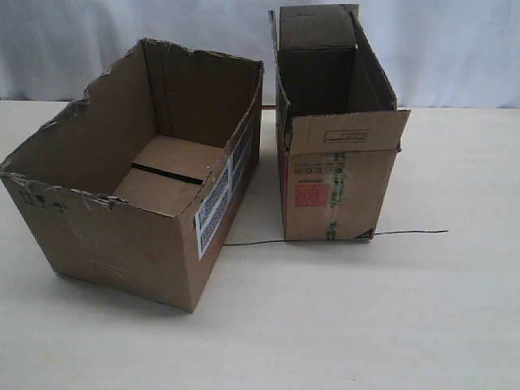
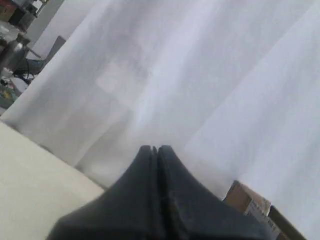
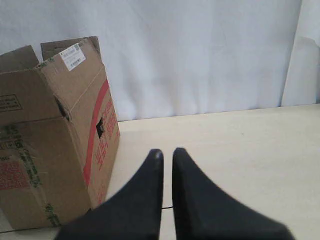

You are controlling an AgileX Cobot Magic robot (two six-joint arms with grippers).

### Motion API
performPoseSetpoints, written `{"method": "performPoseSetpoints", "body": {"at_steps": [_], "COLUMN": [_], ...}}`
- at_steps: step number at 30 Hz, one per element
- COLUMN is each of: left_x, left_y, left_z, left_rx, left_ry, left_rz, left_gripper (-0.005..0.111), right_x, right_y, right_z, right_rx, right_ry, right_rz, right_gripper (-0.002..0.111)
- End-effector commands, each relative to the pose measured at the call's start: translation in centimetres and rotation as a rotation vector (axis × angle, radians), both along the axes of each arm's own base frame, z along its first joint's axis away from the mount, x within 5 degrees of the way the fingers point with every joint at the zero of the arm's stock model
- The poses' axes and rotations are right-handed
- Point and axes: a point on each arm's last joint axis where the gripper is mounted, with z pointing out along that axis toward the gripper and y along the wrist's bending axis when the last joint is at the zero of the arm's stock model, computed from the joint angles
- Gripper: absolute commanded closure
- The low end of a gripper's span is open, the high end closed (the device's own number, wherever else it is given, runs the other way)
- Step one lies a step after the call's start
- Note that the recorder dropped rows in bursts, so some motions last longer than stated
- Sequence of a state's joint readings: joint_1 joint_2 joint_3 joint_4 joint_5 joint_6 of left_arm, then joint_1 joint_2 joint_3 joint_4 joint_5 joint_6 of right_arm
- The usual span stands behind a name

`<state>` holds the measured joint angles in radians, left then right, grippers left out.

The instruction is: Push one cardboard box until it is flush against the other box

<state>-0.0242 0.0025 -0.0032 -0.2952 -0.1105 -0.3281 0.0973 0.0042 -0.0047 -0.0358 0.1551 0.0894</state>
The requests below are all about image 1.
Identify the thin black line marker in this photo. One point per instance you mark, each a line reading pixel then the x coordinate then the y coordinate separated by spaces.
pixel 389 233

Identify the narrow cardboard box green tape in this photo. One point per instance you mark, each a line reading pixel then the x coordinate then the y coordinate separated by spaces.
pixel 338 126

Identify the large torn cardboard box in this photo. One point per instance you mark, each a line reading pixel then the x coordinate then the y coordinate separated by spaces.
pixel 135 185

